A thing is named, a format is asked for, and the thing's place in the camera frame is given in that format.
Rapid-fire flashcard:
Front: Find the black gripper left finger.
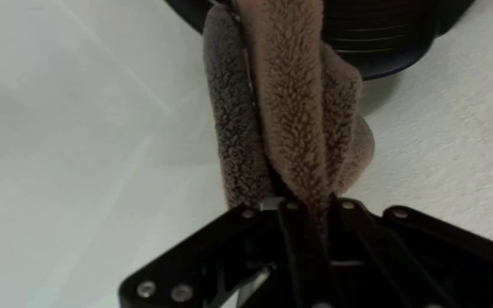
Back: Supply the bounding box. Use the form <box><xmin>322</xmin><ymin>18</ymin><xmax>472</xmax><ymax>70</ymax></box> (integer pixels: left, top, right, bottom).
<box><xmin>116</xmin><ymin>195</ymin><xmax>320</xmax><ymax>308</ymax></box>

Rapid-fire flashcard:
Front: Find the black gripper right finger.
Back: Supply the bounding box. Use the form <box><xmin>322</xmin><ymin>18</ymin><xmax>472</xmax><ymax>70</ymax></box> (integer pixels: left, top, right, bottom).
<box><xmin>313</xmin><ymin>195</ymin><xmax>493</xmax><ymax>308</ymax></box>

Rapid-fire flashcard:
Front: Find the black mesh office chair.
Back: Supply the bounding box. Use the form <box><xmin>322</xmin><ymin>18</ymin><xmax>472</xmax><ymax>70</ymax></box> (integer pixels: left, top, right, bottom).
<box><xmin>163</xmin><ymin>0</ymin><xmax>478</xmax><ymax>82</ymax></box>

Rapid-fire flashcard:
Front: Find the dark brown towel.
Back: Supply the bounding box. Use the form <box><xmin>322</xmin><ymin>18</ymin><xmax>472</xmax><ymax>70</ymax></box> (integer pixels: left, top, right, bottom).
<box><xmin>202</xmin><ymin>0</ymin><xmax>377</xmax><ymax>210</ymax></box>

